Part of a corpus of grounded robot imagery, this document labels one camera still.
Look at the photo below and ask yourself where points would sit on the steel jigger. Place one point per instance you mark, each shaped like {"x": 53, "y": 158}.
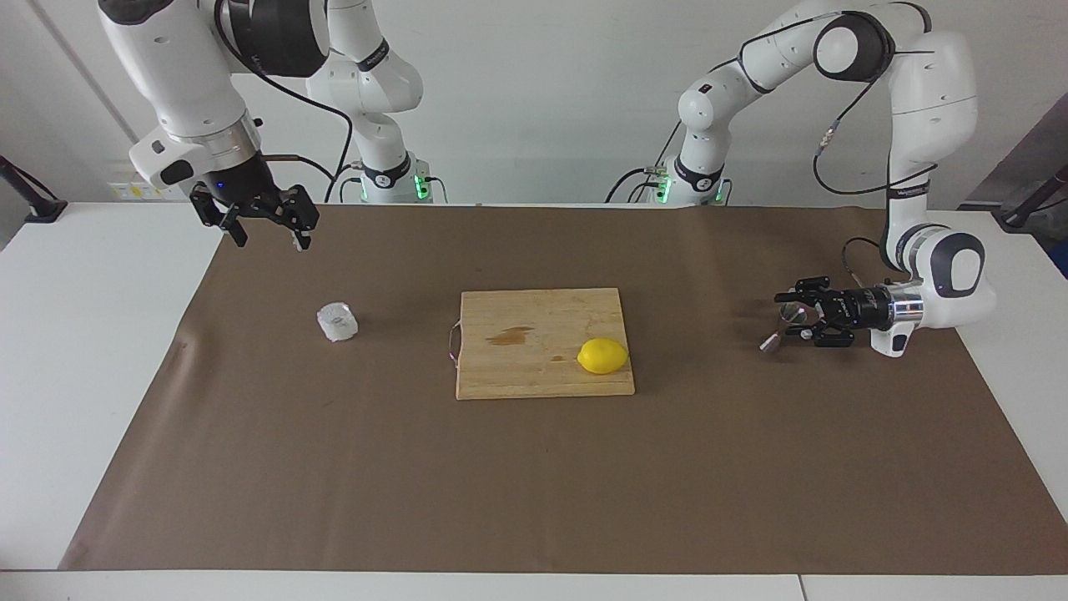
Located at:
{"x": 769, "y": 342}

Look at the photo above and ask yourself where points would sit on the wooden cutting board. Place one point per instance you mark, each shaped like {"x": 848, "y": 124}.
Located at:
{"x": 534, "y": 367}

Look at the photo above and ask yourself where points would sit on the yellow lemon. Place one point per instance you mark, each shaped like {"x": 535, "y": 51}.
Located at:
{"x": 602, "y": 356}

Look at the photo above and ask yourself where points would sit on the brown paper table mat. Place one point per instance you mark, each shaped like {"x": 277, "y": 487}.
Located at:
{"x": 534, "y": 484}

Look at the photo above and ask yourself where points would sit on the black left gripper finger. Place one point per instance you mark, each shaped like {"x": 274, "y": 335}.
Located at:
{"x": 809, "y": 292}
{"x": 830, "y": 336}

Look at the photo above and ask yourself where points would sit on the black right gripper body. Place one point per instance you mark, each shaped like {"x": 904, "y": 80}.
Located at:
{"x": 246, "y": 188}

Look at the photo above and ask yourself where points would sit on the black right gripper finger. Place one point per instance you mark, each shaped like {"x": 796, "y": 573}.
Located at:
{"x": 213, "y": 213}
{"x": 302, "y": 213}

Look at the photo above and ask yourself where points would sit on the white wall socket strip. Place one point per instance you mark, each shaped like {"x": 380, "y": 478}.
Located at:
{"x": 133, "y": 190}

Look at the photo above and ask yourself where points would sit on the clear plastic cup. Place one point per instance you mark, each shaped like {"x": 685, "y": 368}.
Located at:
{"x": 338, "y": 324}

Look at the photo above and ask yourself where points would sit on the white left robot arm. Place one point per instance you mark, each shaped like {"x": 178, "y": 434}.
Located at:
{"x": 934, "y": 100}

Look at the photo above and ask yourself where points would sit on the black clamp stand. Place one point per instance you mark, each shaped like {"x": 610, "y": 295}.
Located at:
{"x": 1014, "y": 219}
{"x": 42, "y": 209}

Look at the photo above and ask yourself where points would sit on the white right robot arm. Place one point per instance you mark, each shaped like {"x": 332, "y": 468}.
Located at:
{"x": 183, "y": 67}

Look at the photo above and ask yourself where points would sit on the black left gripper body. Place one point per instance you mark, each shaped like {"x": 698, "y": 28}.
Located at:
{"x": 859, "y": 309}

